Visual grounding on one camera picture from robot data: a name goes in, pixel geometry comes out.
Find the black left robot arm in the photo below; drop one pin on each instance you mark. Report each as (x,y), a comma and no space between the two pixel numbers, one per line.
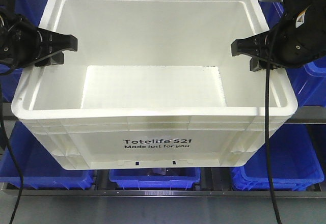
(23,44)

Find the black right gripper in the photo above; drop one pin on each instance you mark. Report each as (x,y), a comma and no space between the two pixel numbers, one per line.
(289,44)

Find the blue bin lower right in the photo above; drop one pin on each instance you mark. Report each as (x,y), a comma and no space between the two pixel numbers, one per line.
(294,163)

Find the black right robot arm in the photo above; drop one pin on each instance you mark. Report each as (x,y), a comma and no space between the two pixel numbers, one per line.
(302,8)

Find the blue bin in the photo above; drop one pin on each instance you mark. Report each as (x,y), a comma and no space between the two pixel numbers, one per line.
(294,163)
(174,178)
(308,83)
(40,170)

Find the blue bin lower middle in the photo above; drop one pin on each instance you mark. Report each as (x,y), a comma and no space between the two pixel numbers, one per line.
(174,178)

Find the blue bin right side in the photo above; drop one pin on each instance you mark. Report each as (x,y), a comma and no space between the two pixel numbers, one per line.
(308,83)

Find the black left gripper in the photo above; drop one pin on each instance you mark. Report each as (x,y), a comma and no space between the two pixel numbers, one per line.
(23,44)

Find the blue bin lower left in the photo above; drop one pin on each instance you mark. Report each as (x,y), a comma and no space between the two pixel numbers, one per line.
(40,170)

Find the white plastic Totelife bin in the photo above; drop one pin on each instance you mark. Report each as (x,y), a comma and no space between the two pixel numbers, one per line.
(152,84)

